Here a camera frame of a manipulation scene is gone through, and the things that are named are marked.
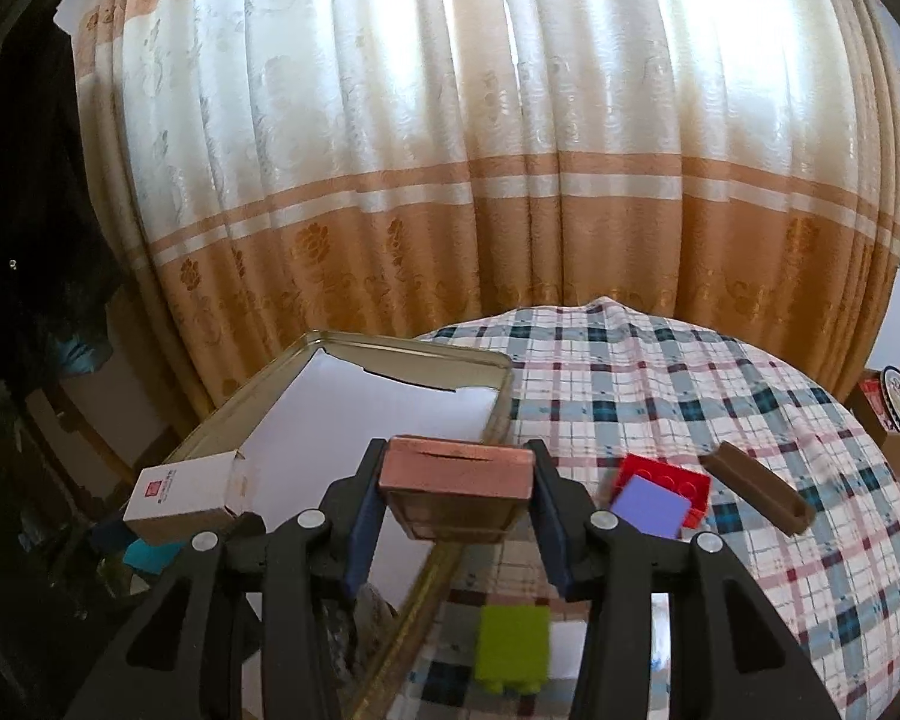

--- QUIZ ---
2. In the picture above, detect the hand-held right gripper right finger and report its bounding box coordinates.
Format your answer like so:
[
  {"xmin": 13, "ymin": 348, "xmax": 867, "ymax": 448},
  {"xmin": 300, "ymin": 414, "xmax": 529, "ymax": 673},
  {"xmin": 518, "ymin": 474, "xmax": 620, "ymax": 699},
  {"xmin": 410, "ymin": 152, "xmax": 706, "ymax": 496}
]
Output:
[{"xmin": 523, "ymin": 439, "xmax": 845, "ymax": 720}]

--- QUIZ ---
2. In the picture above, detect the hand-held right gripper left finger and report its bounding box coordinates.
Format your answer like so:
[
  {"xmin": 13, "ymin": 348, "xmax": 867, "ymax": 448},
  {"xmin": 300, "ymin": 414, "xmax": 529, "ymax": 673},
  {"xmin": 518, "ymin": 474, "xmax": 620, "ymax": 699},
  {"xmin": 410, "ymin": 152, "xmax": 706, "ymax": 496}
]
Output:
[{"xmin": 64, "ymin": 439, "xmax": 388, "ymax": 720}]

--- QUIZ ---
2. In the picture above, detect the purple square block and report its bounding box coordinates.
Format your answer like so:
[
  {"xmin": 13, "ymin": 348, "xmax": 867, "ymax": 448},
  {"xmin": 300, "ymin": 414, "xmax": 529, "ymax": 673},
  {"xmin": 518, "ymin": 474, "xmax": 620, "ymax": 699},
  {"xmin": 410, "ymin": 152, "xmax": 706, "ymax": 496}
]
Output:
[{"xmin": 611, "ymin": 476, "xmax": 695, "ymax": 539}]

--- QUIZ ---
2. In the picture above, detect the copper brown rectangular block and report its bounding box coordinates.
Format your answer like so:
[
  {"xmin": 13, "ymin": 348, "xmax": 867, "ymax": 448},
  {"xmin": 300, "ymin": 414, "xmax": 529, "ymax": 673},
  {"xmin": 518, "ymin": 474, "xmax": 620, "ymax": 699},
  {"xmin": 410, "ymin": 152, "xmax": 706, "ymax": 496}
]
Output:
[{"xmin": 379, "ymin": 435, "xmax": 536, "ymax": 545}]

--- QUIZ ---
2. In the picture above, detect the lime green building block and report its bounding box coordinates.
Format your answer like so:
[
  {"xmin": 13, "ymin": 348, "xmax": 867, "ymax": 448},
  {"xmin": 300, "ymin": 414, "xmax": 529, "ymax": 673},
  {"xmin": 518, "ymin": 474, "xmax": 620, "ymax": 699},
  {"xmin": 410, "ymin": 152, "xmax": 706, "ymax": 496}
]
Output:
[{"xmin": 476, "ymin": 604, "xmax": 552, "ymax": 695}]

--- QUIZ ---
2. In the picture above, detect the red building brick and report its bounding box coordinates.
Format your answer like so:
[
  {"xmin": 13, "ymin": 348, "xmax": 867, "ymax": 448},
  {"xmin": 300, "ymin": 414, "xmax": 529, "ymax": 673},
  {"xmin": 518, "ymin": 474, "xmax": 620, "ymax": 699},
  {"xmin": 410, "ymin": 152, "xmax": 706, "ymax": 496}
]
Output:
[{"xmin": 610, "ymin": 454, "xmax": 713, "ymax": 533}]

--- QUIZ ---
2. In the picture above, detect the gold metal tin box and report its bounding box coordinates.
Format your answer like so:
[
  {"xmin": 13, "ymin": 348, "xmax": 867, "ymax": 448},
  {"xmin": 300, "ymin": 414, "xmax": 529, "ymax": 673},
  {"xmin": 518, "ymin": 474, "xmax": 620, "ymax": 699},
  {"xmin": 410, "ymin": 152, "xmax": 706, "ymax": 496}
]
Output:
[{"xmin": 161, "ymin": 330, "xmax": 515, "ymax": 720}]

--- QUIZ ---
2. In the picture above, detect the brown toy track piece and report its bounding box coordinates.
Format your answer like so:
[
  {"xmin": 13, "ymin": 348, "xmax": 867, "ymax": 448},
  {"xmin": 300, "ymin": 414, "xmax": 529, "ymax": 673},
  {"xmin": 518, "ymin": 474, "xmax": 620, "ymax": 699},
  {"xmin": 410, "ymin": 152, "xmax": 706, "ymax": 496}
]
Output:
[{"xmin": 701, "ymin": 441, "xmax": 817, "ymax": 537}]

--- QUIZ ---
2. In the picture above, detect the white paper sheet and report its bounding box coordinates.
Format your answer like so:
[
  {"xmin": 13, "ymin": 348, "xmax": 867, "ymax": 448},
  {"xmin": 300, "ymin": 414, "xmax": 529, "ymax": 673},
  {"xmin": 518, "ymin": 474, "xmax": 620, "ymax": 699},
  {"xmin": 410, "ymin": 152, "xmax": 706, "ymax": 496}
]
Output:
[{"xmin": 232, "ymin": 352, "xmax": 500, "ymax": 616}]

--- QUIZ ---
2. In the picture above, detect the small white carton box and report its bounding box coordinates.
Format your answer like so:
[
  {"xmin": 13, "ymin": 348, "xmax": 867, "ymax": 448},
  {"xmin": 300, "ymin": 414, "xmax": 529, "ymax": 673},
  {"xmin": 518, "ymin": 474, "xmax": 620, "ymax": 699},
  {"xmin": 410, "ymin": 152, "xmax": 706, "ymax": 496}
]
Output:
[{"xmin": 124, "ymin": 448, "xmax": 260, "ymax": 545}]

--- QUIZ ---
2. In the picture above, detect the teal object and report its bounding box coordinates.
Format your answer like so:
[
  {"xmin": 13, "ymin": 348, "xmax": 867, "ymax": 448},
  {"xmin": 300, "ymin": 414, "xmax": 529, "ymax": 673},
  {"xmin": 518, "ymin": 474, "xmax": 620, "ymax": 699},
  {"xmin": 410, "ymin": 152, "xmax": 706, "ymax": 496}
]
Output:
[{"xmin": 124, "ymin": 540, "xmax": 181, "ymax": 575}]

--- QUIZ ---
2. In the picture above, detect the wooden furniture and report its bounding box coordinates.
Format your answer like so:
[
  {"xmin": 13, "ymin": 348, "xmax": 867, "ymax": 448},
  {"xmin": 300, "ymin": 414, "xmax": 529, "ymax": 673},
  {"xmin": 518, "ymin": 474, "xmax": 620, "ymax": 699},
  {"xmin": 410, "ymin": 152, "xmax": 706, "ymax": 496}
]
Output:
[{"xmin": 22, "ymin": 285, "xmax": 203, "ymax": 533}]

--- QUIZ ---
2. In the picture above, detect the red packet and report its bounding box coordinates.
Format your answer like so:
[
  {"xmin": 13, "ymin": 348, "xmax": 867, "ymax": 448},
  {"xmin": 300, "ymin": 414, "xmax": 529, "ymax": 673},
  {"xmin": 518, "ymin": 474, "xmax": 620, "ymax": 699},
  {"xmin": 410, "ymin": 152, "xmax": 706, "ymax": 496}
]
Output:
[{"xmin": 859, "ymin": 379, "xmax": 886, "ymax": 428}]

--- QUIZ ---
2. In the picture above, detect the cream and orange curtain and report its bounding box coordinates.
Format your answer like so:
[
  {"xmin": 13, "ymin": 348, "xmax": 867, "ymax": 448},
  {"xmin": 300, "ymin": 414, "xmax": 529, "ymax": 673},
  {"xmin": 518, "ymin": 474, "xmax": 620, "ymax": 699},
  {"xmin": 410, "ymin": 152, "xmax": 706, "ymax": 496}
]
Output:
[{"xmin": 71, "ymin": 0, "xmax": 900, "ymax": 428}]

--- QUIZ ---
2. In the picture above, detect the dark hanging clothing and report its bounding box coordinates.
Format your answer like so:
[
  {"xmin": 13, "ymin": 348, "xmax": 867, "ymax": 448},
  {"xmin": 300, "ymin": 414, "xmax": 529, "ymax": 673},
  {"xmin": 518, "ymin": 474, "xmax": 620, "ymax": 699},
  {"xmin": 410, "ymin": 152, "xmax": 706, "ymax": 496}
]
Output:
[{"xmin": 0, "ymin": 0, "xmax": 125, "ymax": 391}]

